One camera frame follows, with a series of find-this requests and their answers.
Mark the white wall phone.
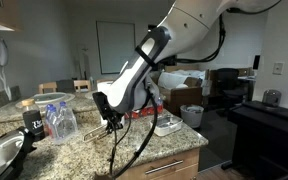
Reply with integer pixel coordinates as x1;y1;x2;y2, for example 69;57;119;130
0;37;12;100

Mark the cardboard box with cloth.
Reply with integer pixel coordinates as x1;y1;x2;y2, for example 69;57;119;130
150;65;209;116

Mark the wall light switch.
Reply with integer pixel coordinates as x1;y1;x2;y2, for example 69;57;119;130
273;62;284;75

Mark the black office chair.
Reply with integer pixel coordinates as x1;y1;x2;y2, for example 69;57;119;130
216;68;247;117

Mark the silver drawer handle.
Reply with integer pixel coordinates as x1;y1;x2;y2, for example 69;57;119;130
145;160;184;175

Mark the white rectangular container bowl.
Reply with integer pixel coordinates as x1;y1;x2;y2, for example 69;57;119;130
154;115;183;137

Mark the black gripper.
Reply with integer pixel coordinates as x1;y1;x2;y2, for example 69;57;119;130
92;92;123;133

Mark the silver kettle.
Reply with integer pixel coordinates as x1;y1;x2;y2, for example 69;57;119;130
262;89;281;107

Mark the wooden dining chair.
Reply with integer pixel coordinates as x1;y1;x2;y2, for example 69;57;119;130
38;80;91;94

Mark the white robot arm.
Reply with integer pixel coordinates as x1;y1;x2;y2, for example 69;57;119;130
93;0;282;134

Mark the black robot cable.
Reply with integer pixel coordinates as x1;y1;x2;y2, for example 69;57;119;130
108;79;159;179

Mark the white waste basket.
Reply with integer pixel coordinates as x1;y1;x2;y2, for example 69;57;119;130
180;105;204;128

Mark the dark jar with cork lid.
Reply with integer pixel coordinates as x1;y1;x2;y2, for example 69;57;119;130
21;98;45;142

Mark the black digital piano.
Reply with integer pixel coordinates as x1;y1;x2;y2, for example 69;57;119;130
221;101;288;180

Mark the white paper towel roll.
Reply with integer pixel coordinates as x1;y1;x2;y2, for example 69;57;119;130
97;80;125;125

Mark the clear water bottle pack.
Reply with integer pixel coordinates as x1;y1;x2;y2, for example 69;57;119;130
46;101;78;144

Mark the red label bottle pack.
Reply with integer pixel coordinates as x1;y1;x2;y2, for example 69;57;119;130
124;98;163;119

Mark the white projector screen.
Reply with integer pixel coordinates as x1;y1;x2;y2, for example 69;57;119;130
96;21;135;74

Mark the white plate on counter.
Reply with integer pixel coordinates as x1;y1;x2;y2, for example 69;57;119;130
32;92;75;108

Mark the wooden upper cabinet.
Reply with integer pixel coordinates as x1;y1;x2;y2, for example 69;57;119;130
0;0;22;31

